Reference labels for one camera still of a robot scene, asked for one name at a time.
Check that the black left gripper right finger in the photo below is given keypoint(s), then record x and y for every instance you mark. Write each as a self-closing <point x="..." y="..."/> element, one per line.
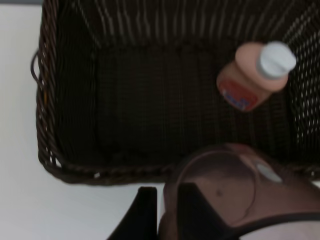
<point x="196" y="219"/>

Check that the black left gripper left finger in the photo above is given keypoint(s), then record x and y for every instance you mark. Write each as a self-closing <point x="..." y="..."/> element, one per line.
<point x="140" y="221"/>

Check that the translucent pink plastic cup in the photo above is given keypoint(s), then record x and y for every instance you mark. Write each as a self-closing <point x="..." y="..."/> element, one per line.
<point x="253" y="195"/>

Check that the pink lotion bottle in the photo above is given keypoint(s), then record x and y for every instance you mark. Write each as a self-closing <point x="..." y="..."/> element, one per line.
<point x="257" y="71"/>

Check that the dark brown wicker basket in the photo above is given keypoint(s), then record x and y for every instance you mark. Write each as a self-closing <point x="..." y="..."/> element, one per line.
<point x="127" y="88"/>

